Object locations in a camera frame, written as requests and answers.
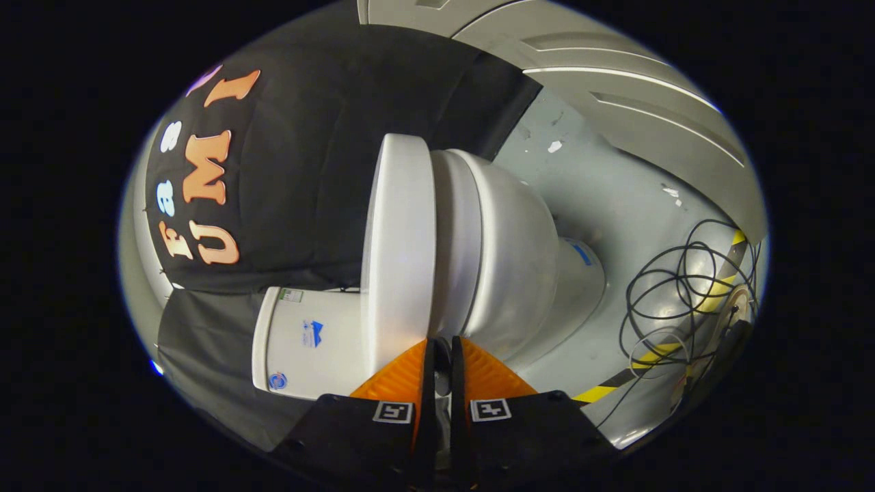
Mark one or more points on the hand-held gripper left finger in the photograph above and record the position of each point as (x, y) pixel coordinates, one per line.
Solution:
(355, 437)

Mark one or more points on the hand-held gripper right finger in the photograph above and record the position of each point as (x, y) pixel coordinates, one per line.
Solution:
(526, 437)

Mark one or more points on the white toilet lid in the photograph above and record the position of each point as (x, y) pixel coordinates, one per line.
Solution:
(400, 246)

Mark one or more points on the white ceramic toilet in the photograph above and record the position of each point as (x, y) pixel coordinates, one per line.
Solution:
(519, 253)

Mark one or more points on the yellow black floor tape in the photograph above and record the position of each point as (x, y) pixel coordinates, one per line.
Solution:
(714, 294)

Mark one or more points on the black backdrop cloth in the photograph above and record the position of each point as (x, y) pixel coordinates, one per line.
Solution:
(307, 171)

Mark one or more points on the white cabinet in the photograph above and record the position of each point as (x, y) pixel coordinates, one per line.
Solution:
(636, 102)

